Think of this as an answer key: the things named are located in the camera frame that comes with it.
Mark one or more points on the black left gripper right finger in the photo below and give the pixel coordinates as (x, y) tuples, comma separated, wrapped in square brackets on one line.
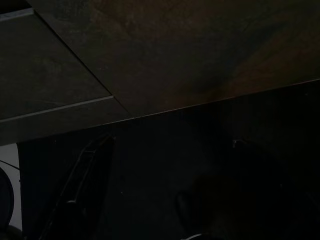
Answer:
[(262, 200)]

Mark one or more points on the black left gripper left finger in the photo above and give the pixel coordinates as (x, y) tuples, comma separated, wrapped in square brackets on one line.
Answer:
[(82, 195)]

